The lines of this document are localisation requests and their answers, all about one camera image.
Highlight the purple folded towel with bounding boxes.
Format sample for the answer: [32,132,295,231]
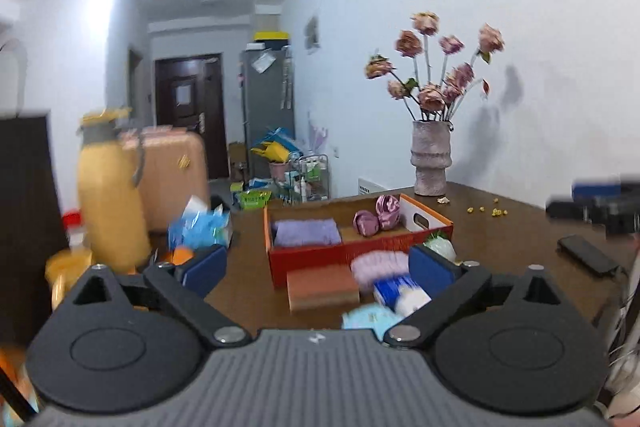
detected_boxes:
[272,218,342,249]

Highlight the pink suitcase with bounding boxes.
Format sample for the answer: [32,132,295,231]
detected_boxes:
[120,128,210,234]

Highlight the small purple satin scrunchie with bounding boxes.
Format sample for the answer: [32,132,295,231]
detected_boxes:
[353,209,381,238]

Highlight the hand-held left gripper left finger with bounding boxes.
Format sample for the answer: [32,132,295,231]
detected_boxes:
[65,244,252,349]

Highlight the blue plastic bag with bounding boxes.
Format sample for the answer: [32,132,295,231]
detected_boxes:
[167,196,234,254]

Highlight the yellow and black box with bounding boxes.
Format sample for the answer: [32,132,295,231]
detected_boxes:
[253,28,290,53]

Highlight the blue packet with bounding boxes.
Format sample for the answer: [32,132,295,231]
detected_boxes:
[372,276,417,308]

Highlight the brown cloth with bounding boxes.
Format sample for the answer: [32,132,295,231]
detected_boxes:
[286,264,361,313]

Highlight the dark wooden cabinet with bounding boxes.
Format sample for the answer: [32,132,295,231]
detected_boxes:
[0,111,68,348]

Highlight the black phone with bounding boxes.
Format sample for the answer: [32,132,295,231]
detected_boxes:
[557,234,621,278]

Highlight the yellow thermos jug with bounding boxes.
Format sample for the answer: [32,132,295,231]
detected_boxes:
[76,108,152,274]

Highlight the white wall heater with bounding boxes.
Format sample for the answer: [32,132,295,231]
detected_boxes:
[357,177,401,196]

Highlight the pile of blue yellow bags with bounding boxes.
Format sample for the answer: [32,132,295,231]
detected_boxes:
[250,126,303,162]

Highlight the dark brown door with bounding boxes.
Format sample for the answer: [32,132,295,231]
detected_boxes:
[154,53,229,180]

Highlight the red capped bottle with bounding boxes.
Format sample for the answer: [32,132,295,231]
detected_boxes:
[62,211,85,254]

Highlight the light blue plush toy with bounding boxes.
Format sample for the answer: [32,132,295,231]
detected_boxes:
[342,304,402,342]

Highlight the dried pink rose bouquet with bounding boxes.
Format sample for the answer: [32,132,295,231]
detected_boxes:
[364,11,506,122]

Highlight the scattered yellow crumbs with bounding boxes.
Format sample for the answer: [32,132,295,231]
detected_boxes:
[467,198,512,218]

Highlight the orange cardboard box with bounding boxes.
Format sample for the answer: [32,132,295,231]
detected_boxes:
[263,193,455,290]

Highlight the purple fuzzy cloth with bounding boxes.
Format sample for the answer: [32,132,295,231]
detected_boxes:
[350,250,412,294]

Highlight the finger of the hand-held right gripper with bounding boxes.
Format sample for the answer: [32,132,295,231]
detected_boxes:
[546,180,623,227]

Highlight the textured grey vase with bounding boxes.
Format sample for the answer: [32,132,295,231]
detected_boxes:
[410,119,454,197]

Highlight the red cap bottle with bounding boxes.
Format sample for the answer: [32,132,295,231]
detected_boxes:
[44,249,97,310]

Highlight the green white plush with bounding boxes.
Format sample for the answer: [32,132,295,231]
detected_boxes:
[424,231,457,262]

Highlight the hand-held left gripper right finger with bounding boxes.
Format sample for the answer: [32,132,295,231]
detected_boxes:
[384,245,576,350]

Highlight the small cardboard carton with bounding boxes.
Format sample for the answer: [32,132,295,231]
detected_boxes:
[228,141,247,182]

